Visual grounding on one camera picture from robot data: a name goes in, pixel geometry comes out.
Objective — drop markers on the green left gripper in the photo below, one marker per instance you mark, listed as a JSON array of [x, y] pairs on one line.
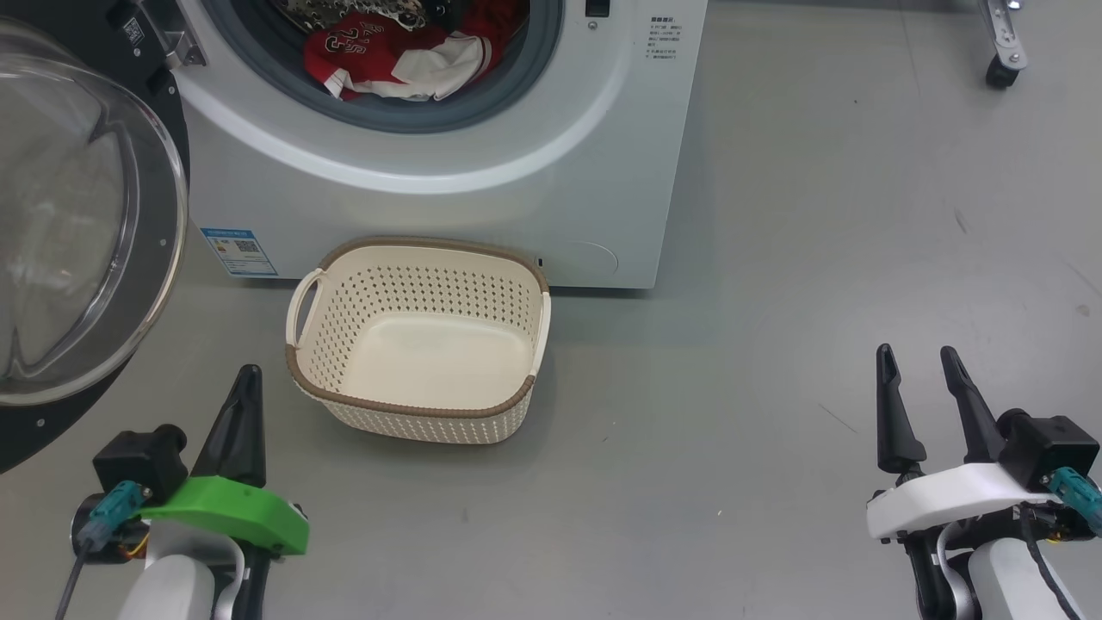
[[250, 517]]

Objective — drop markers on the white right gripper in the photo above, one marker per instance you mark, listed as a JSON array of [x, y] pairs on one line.
[[947, 499]]

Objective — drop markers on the black glass washing machine door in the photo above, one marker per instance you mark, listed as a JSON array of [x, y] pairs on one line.
[[86, 215]]

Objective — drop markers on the red white jersey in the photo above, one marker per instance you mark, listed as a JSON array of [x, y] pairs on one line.
[[362, 52]]

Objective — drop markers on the cream perforated laundry basket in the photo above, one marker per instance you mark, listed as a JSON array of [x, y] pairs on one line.
[[430, 362]]

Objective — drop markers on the grey rubber door seal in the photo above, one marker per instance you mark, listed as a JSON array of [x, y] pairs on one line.
[[405, 116]]

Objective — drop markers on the white washing machine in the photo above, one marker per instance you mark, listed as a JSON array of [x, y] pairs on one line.
[[516, 198]]

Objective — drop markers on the blue energy label sticker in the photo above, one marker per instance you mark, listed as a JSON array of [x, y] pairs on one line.
[[239, 251]]

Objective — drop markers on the metal leg with caster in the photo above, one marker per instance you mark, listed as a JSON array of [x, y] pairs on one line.
[[1003, 52]]

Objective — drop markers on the round white filter cover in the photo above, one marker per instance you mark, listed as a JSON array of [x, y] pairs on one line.
[[594, 258]]

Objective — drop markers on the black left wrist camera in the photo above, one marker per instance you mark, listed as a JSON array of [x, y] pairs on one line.
[[142, 461]]

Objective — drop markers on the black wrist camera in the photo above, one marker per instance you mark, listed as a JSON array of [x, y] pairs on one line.
[[1046, 448], [142, 461]]

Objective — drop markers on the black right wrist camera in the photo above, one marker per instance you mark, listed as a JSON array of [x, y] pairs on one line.
[[1046, 448]]

